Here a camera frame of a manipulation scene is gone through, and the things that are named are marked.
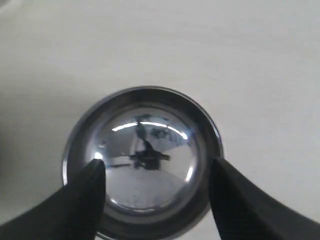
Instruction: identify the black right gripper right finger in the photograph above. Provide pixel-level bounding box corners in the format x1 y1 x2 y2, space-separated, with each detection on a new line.
210 158 320 240

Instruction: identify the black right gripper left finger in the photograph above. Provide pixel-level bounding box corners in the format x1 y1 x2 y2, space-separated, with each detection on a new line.
0 159 106 240

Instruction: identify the smooth steel bowl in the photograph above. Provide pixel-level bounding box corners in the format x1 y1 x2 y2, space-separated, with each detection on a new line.
62 86 224 240

